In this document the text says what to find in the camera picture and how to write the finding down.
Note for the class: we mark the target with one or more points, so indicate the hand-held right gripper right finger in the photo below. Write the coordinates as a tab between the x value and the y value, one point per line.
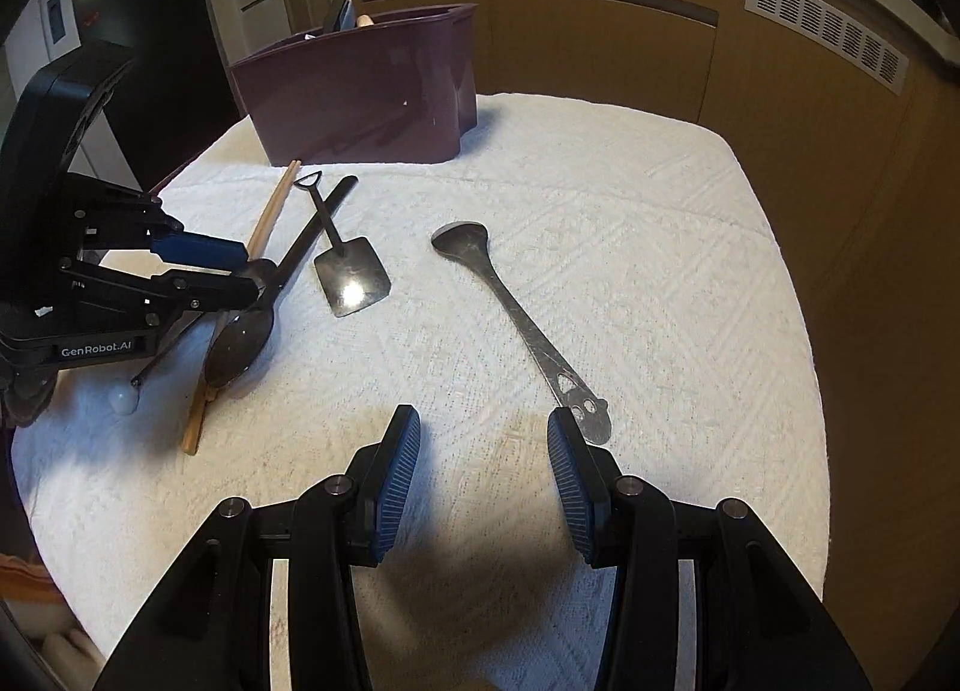
574	488

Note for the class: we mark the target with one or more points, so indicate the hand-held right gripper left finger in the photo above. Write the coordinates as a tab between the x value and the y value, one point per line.
394	488

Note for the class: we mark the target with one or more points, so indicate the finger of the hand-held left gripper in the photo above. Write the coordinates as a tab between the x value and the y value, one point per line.
210	293
202	248

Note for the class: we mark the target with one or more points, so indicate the wooden chopstick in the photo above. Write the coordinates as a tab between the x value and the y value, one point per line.
264	218
196	428

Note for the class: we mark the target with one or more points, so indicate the small metal shovel spoon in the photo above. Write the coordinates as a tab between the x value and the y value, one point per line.
352	278

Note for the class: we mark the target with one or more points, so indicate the purple plastic utensil holder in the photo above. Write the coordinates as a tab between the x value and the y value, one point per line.
360	98

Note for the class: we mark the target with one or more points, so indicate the black entrance door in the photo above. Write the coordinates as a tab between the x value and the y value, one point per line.
172	8

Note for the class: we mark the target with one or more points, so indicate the white textured table cloth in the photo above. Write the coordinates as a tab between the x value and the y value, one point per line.
637	248

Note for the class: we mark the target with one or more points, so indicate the wooden kitchen counter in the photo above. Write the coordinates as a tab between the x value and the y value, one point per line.
600	45

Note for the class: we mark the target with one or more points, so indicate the short white vent grille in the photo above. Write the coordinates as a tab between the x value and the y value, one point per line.
825	23

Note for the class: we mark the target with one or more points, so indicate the grey wall panel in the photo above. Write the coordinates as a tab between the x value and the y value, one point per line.
55	18

